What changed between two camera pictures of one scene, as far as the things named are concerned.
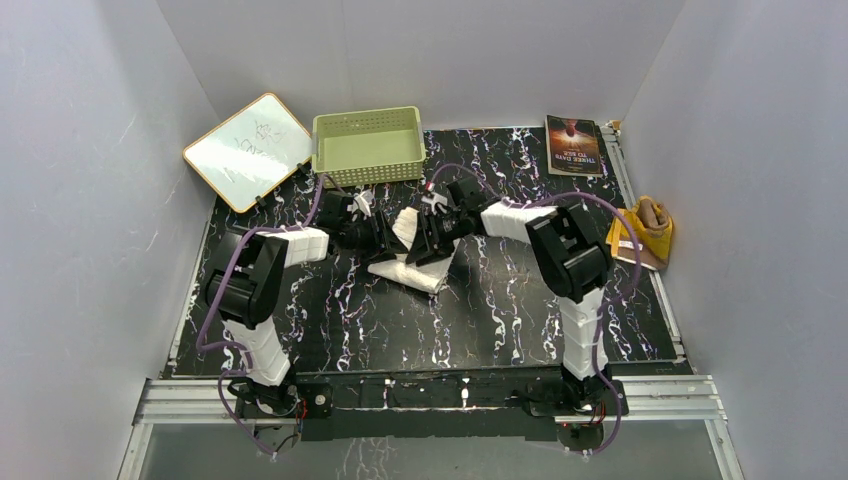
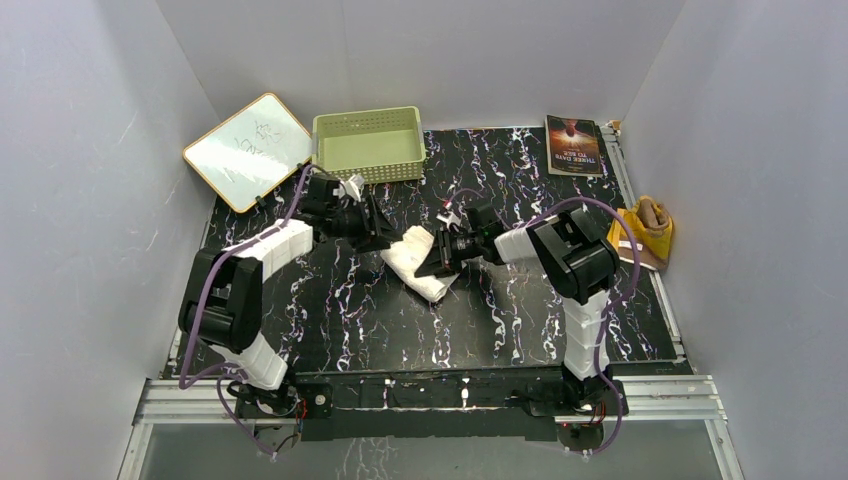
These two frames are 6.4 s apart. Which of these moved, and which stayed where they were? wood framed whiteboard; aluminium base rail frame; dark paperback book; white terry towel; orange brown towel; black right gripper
Moved: white terry towel; black right gripper
Stayed: dark paperback book; wood framed whiteboard; orange brown towel; aluminium base rail frame
